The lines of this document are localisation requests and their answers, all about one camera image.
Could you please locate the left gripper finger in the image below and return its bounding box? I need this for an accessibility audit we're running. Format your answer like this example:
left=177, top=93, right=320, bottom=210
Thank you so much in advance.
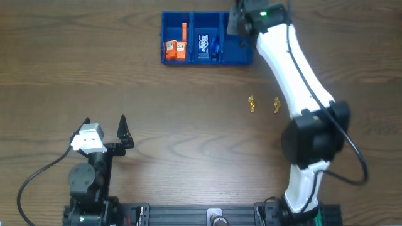
left=116, top=114, right=134, bottom=149
left=70, top=117, right=91, bottom=141

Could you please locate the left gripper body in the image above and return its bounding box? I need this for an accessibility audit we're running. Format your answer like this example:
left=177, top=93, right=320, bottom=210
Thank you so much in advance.
left=103, top=142, right=127, bottom=157

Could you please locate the blue candy pack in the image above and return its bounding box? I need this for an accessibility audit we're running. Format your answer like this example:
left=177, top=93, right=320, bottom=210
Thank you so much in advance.
left=197, top=33, right=210, bottom=60
left=210, top=35, right=220, bottom=60

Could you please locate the blue tray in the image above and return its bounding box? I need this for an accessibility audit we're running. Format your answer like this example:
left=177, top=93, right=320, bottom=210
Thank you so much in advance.
left=160, top=11, right=254, bottom=66

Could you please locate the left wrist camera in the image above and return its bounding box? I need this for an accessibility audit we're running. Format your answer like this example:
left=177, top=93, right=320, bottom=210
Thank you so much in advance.
left=70, top=122, right=107, bottom=154

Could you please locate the black cable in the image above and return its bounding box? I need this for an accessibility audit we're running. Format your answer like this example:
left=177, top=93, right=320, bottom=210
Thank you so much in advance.
left=17, top=144, right=73, bottom=226
left=313, top=116, right=369, bottom=186

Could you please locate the mounting rail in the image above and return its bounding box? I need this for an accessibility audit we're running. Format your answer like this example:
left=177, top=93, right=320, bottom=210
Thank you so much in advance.
left=62, top=202, right=343, bottom=226

